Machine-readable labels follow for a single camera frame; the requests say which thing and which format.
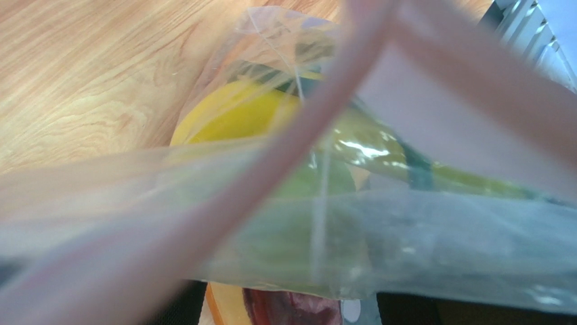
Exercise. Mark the clear zip top bag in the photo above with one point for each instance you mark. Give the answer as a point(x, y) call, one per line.
point(114, 239)

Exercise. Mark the single yellow fake banana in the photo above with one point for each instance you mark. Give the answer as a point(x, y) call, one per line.
point(236, 110)

